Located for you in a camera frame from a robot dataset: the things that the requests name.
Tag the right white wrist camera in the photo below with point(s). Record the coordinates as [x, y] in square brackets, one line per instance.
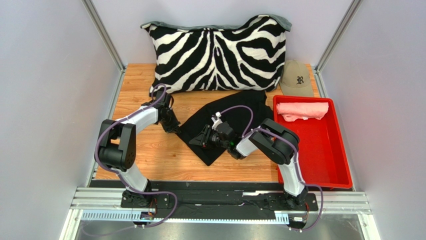
[216, 118]

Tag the red plastic tray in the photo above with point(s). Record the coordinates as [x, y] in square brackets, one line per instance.
[322, 157]

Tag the left aluminium frame post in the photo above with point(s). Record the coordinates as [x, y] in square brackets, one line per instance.
[96, 19]

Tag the right aluminium frame post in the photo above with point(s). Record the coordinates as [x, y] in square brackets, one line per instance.
[338, 34]

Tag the black t-shirt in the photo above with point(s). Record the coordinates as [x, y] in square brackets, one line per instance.
[251, 110]

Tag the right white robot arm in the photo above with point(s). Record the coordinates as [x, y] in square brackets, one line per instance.
[278, 143]

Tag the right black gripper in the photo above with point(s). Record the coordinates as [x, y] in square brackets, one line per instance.
[205, 137]

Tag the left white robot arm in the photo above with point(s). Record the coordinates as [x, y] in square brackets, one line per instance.
[116, 147]

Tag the aluminium frame post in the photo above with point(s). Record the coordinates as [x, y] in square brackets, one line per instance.
[338, 34]
[96, 19]

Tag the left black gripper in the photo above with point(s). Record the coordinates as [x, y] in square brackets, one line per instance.
[173, 127]

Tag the zebra striped pillow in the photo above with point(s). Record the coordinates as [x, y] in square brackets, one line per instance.
[219, 57]

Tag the beige baseball cap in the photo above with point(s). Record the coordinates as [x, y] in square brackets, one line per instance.
[295, 80]

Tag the rolled pink t-shirt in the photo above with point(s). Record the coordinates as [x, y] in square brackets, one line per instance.
[292, 111]

